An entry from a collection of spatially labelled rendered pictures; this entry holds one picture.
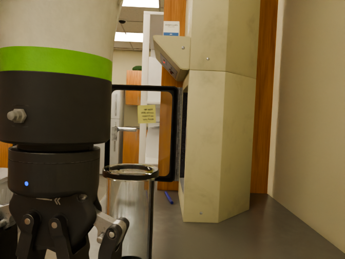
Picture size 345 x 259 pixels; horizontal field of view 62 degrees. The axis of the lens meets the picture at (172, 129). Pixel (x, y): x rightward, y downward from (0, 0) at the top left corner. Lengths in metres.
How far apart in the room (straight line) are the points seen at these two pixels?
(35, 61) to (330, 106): 0.88
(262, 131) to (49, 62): 1.16
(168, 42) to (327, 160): 0.60
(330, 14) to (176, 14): 0.60
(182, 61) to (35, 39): 0.69
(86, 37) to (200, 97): 0.68
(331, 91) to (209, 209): 0.52
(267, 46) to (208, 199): 0.74
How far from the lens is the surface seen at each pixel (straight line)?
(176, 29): 0.97
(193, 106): 0.88
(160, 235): 0.84
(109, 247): 0.26
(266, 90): 1.33
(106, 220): 0.26
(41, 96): 0.23
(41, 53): 0.23
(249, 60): 1.04
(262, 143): 1.33
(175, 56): 0.90
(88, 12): 0.24
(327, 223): 1.02
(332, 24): 1.05
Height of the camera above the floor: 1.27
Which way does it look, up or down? 3 degrees down
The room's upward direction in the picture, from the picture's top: 2 degrees clockwise
